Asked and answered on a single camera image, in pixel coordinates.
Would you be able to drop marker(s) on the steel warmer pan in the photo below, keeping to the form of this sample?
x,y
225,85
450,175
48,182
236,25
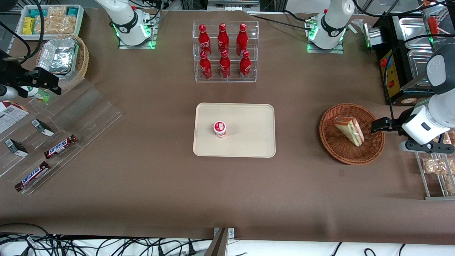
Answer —
x,y
419,67
414,32

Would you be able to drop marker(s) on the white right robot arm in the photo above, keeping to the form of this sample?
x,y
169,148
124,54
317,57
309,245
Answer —
x,y
124,21

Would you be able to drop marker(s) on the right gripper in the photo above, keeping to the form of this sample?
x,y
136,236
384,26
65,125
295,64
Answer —
x,y
16,76

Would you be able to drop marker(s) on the red white yoghurt cup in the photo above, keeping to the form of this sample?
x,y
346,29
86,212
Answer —
x,y
220,128

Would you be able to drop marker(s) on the small black carton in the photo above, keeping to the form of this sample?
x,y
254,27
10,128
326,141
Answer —
x,y
42,127
16,147

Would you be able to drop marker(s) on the cream plastic tray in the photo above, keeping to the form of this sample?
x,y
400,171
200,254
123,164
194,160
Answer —
x,y
249,131

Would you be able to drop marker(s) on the yellow snack packet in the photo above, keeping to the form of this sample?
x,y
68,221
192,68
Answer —
x,y
28,25

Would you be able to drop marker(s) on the black yellow food warmer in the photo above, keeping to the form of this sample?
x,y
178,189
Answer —
x,y
394,81

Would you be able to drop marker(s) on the black aluminium frame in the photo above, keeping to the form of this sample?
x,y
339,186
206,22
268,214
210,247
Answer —
x,y
270,4

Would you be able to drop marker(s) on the clear acrylic bottle rack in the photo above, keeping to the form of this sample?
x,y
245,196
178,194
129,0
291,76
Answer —
x,y
233,76

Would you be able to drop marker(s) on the red cola bottle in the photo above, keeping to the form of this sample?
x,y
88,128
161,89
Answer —
x,y
224,66
245,67
223,39
205,67
242,40
203,41

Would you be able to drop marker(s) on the clear cracker bag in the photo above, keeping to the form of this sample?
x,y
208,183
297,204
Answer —
x,y
57,11
57,25

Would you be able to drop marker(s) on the light wicker basket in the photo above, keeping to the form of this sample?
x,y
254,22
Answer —
x,y
83,60

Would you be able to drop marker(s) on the Snickers chocolate bar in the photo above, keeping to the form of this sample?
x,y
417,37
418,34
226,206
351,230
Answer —
x,y
60,146
32,176

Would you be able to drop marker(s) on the clear acrylic stepped stand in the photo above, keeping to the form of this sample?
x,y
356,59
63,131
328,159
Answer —
x,y
89,113

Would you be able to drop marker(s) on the white plastic bin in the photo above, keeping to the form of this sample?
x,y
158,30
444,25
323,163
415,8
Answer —
x,y
80,21

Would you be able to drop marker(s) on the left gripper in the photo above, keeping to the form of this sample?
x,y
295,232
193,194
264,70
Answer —
x,y
393,125

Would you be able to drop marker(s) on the triangle sandwich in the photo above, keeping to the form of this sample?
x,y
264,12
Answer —
x,y
350,129

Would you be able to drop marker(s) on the red sausage skewer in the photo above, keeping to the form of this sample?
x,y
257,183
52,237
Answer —
x,y
433,25

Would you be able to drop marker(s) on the green white-capped bottle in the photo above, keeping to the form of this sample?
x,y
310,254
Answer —
x,y
39,95

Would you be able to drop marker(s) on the teal snack packet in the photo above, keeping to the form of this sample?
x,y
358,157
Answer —
x,y
72,11
37,12

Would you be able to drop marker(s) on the red white barcode box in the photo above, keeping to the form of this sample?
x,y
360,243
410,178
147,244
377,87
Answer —
x,y
10,115

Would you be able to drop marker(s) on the silver metal box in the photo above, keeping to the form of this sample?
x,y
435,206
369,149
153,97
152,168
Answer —
x,y
372,35

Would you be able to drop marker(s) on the brown round wicker basket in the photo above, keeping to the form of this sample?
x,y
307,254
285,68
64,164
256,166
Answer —
x,y
341,149

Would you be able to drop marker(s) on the silver foil tray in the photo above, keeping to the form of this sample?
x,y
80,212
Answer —
x,y
57,55

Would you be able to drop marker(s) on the aluminium profile bracket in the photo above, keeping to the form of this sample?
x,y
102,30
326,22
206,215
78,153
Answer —
x,y
218,243

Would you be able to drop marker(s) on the clear brown snack bag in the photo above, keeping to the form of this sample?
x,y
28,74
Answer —
x,y
450,185
448,137
435,166

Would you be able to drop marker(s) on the clear plastic bag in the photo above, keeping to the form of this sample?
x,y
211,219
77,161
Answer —
x,y
357,23

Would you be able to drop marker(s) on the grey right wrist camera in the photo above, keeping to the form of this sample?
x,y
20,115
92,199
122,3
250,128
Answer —
x,y
7,93

